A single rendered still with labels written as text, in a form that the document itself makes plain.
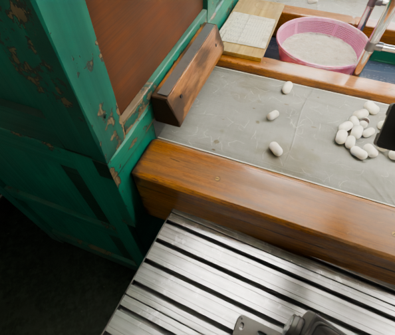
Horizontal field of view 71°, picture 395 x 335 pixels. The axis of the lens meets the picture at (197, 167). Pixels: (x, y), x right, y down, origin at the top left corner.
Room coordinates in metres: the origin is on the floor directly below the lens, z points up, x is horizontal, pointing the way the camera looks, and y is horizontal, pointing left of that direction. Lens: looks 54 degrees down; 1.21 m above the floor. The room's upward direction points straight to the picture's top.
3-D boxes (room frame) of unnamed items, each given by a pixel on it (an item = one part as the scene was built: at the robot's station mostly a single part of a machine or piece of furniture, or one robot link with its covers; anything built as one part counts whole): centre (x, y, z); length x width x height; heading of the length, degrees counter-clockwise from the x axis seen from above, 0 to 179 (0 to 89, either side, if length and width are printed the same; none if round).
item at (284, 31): (0.77, -0.37, 0.72); 0.27 x 0.27 x 0.10
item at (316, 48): (0.77, -0.37, 0.71); 0.22 x 0.22 x 0.06
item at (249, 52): (0.85, -0.16, 0.77); 0.33 x 0.15 x 0.01; 159
